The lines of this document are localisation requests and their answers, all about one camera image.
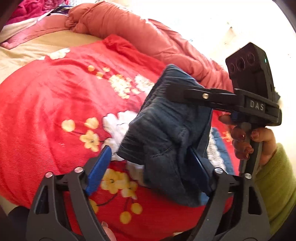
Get pink quilted comforter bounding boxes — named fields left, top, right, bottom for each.
left=1, top=1, right=233, bottom=91

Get blue denim lace-trimmed pants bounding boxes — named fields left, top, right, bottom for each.
left=116, top=64, right=235, bottom=208

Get magenta folded clothes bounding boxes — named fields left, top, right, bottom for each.
left=6, top=0, right=70, bottom=25

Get right hand red nails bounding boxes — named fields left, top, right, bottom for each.
left=219, top=114, right=277, bottom=166

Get beige bed sheet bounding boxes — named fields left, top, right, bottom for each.
left=0, top=30, right=100, bottom=82

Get left hand red nails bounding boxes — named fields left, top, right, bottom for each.
left=101, top=221, right=117, bottom=241

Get right forearm green sleeve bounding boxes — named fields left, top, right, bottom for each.
left=255, top=143, right=295, bottom=235

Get red floral blanket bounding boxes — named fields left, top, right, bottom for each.
left=1, top=35, right=232, bottom=240

